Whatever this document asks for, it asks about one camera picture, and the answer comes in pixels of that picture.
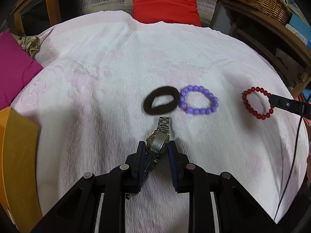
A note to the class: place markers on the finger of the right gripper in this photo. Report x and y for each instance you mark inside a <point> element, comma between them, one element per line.
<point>293,106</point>

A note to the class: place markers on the red pillow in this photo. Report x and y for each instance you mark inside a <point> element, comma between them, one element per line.
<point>168,11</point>

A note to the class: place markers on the magenta pillow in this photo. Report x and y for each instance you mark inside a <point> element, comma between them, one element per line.
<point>17,69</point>

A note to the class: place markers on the wooden cabinet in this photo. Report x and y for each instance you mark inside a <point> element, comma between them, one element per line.
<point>30,16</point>

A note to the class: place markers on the white bed blanket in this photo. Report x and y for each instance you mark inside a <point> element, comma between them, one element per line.
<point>247,159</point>

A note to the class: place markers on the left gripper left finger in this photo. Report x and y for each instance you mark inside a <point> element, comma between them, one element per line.
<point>136,163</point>

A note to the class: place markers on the orange cardboard box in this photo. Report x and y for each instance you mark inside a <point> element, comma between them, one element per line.
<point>19,196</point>

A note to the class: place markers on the wooden shelf unit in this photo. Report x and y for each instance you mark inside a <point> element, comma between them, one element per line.
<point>272,40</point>

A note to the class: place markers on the light blue box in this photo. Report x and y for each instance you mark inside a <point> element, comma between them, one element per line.
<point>300,29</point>

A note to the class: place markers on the olive crumpled cloth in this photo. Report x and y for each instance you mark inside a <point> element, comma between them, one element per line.
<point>30,44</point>

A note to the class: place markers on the black hair scrunchie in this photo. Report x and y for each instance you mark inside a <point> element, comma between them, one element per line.
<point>164,108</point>

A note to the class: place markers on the silver wrist watch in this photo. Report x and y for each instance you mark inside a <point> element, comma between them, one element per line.
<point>156,146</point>

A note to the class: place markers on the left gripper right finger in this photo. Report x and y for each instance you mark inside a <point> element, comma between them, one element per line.
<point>178,162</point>

